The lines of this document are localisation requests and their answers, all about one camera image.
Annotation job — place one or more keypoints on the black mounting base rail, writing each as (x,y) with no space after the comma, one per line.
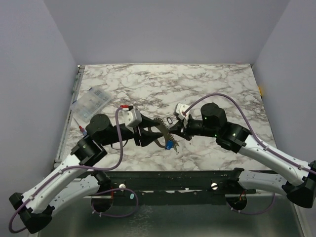
(155,188)

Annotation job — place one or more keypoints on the blue red screwdriver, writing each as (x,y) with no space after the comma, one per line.
(82,130)

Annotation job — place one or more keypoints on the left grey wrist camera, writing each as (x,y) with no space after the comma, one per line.
(132,118)

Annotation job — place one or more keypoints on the clear plastic screw box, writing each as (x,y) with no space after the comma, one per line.
(90,103)

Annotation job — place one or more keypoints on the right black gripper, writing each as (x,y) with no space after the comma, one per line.
(186,127)

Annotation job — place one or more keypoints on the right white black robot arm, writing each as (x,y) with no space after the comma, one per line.
(291,177)

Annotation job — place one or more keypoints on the black key tag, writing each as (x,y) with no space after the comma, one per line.
(169,120)

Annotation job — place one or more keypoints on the blue key tag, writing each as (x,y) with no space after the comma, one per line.
(169,145)

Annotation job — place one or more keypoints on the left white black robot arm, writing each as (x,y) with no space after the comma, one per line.
(77,176)

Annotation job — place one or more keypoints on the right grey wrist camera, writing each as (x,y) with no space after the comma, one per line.
(179,111)

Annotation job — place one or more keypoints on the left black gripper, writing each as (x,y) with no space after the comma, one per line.
(146,137)

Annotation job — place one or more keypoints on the silver key organiser with rings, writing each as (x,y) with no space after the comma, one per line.
(166,135)

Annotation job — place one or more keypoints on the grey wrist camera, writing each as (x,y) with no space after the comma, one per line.
(179,111)
(132,118)

